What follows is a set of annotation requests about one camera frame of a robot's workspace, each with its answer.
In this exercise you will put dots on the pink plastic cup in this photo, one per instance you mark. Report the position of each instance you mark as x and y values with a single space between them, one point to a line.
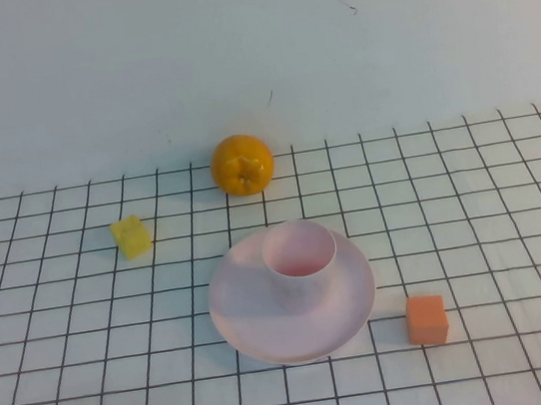
298 254

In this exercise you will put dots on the pink round plate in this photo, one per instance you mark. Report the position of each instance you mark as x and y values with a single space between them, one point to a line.
257 320

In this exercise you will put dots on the orange fruit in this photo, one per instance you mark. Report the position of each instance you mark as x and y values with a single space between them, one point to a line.
242 166

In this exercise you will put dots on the yellow foam cube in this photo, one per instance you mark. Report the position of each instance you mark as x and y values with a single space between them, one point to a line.
131 237

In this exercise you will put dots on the orange foam cube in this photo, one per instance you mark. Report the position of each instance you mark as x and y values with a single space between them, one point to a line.
426 321

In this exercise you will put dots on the white black-grid table mat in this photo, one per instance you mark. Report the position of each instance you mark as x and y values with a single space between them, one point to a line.
118 335

